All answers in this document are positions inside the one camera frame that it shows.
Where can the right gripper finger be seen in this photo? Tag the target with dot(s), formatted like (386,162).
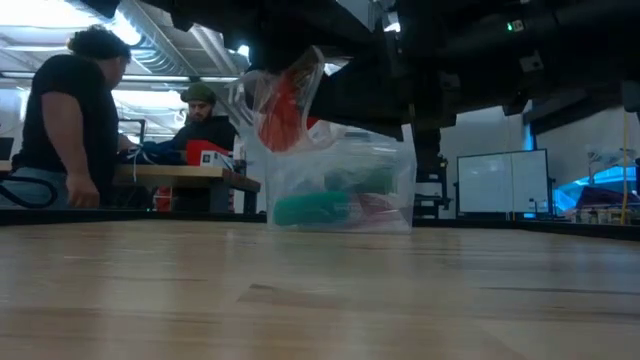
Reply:
(360,100)

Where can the red elastic bandage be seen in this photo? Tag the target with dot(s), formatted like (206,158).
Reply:
(285,120)

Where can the clear plastic zip bag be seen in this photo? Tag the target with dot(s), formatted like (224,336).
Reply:
(280,100)

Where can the clear plastic storage bin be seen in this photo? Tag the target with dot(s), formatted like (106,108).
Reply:
(340,175)

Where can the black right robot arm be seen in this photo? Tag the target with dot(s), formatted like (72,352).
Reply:
(575,50)

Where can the pink bandage roll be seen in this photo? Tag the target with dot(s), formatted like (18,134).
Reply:
(380,212)

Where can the black shelf cart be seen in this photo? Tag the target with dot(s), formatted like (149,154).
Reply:
(431,170)

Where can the white whiteboard on stand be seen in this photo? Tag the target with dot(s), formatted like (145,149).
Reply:
(500,182)

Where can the person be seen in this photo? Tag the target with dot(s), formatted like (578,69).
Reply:
(205,130)
(65,125)

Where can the white printed carton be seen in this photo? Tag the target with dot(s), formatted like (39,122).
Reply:
(215,160)

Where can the red box on workbench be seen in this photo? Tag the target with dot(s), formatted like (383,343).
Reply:
(200,147)

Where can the long ceiling light strip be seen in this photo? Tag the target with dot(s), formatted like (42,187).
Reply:
(150,78)

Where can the wooden workbench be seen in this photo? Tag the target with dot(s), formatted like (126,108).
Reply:
(190,176)

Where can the blue cloth bundle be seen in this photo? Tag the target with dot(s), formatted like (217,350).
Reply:
(160,152)

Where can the red storage drawer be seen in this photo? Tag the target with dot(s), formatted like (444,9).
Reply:
(164,200)

